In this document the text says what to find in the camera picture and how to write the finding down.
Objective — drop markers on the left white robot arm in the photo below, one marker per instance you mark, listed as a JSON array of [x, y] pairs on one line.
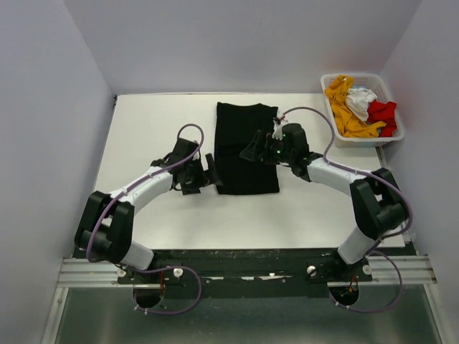
[[105, 231]]

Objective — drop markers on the aluminium frame rail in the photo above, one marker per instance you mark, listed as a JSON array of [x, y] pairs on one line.
[[90, 306]]

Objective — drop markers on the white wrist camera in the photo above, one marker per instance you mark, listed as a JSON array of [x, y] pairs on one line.
[[278, 124], [197, 156]]

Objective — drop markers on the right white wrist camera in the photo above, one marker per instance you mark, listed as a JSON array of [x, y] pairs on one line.
[[278, 124]]

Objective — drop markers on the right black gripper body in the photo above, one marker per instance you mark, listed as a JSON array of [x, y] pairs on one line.
[[275, 152]]

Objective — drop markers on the red t shirt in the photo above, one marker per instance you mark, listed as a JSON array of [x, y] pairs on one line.
[[383, 112]]

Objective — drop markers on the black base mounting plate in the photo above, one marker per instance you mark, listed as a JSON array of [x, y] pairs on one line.
[[247, 273]]

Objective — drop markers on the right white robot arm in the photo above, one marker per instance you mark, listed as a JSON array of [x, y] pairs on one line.
[[377, 204]]

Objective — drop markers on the white t shirt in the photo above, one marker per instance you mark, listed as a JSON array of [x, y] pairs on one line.
[[358, 101]]

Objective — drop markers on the white plastic laundry basket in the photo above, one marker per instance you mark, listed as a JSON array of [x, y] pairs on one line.
[[376, 84]]

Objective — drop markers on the yellow t shirt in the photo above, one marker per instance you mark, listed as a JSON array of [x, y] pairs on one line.
[[347, 123]]

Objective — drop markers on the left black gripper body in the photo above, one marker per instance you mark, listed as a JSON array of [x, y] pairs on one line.
[[196, 176]]

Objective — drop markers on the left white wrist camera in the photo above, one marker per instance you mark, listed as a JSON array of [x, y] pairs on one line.
[[197, 156]]

